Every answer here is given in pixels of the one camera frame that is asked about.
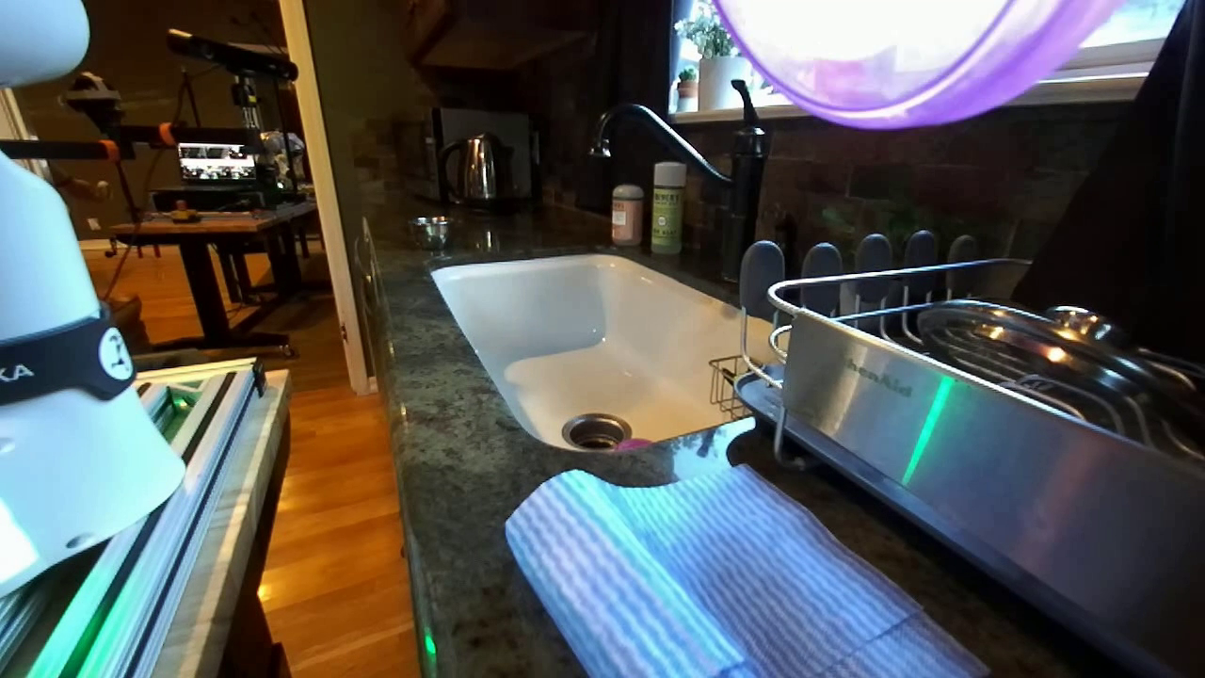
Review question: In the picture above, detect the black camera on tripod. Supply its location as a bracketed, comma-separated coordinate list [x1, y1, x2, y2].
[161, 25, 305, 134]

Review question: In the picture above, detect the white door frame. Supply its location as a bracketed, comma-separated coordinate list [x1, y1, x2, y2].
[276, 0, 379, 394]

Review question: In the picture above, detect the purple plastic bowl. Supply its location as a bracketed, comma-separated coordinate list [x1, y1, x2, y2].
[707, 0, 1129, 130]

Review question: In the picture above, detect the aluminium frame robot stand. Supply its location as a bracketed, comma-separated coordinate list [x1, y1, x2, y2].
[0, 353, 293, 678]

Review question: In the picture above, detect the metal sink drain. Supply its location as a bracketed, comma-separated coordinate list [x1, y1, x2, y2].
[559, 409, 637, 456]

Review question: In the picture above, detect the stainless steel dish rack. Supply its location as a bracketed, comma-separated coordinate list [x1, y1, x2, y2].
[735, 228, 1205, 678]

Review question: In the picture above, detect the green white soap bottle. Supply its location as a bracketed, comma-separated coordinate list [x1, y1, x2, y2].
[648, 158, 694, 260]

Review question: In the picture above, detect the white undermount kitchen sink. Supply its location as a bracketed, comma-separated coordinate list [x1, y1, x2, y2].
[431, 252, 791, 456]

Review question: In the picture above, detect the dark wooden table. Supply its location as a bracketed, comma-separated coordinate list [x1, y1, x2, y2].
[108, 198, 319, 345]

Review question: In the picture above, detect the small pale soap bottle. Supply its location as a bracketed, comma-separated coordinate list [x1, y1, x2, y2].
[608, 182, 648, 247]

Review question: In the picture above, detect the shiny metal pot lid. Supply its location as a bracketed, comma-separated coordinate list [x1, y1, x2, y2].
[910, 297, 1205, 463]

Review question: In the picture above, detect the plant in white pot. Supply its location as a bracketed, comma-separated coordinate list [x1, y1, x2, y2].
[677, 7, 755, 113]

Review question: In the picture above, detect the blue white striped dish towel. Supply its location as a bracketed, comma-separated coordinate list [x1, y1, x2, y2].
[500, 463, 992, 678]

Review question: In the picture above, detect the small dark potted plant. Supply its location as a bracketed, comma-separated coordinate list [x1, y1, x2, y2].
[672, 65, 704, 117]

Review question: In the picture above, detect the open laptop with lit screen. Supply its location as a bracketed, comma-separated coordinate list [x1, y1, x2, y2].
[150, 124, 269, 215]

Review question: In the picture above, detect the dark curved kitchen faucet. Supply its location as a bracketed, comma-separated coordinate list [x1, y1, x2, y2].
[589, 74, 771, 282]

